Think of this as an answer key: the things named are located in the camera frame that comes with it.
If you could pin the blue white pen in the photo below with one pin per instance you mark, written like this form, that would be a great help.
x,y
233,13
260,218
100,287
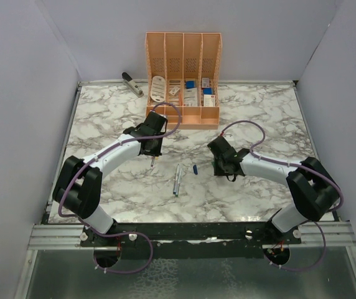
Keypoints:
x,y
176,180

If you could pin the white red box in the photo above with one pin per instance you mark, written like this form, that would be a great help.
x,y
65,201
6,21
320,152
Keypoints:
x,y
209,100

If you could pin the black grey stapler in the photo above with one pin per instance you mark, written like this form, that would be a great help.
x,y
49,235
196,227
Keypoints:
x,y
131,84

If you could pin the orange plastic desk organizer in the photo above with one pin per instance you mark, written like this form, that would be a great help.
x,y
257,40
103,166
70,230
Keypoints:
x,y
182,56

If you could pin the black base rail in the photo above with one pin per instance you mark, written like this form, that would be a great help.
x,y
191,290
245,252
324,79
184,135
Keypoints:
x,y
189,240

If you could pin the blue box in organizer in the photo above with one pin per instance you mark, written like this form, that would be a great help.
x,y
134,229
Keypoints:
x,y
189,84

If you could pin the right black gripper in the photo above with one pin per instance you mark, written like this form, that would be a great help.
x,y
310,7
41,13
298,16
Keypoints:
x,y
218,171

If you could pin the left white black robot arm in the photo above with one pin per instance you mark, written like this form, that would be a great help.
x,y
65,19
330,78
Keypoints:
x,y
81,178

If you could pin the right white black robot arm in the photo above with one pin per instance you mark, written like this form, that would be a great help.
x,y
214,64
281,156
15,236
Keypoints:
x,y
312,189

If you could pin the green white pen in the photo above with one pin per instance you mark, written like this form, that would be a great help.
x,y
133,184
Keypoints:
x,y
178,182

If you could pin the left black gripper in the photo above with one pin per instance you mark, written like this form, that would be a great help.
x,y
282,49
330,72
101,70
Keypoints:
x,y
155,152

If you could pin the white oval card pack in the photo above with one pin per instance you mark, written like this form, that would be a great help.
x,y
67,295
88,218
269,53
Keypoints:
x,y
158,89

